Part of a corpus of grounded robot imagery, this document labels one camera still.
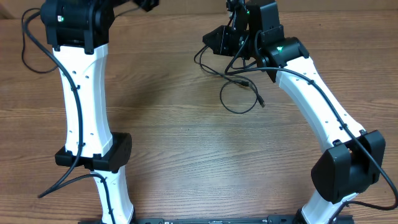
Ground black usb-c cable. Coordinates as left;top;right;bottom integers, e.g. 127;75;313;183
193;18;259;91

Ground black cable silver plugs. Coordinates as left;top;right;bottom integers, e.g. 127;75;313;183
21;7;59;75

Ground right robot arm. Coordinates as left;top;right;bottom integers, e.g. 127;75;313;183
203;1;386;223

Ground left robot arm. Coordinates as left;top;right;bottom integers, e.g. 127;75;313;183
40;0;134;223

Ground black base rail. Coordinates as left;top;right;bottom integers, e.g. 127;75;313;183
77;214;354;224

